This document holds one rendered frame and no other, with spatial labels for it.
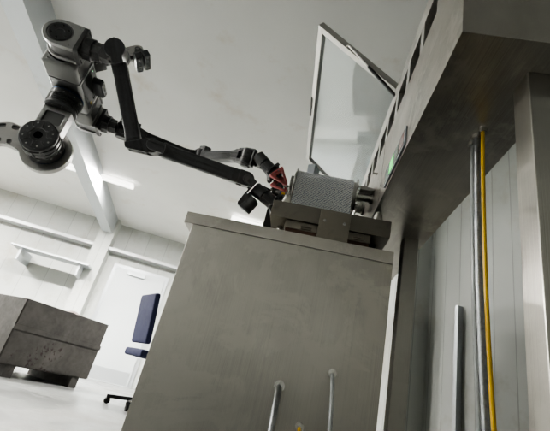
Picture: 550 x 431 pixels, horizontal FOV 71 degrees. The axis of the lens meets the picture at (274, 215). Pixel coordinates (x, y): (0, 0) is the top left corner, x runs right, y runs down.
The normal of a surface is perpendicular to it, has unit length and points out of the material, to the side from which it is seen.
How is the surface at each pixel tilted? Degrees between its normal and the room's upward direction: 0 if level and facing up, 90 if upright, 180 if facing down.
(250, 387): 90
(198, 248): 90
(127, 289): 90
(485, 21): 90
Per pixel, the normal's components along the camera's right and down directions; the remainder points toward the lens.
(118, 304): 0.26, -0.36
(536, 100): -0.02, -0.44
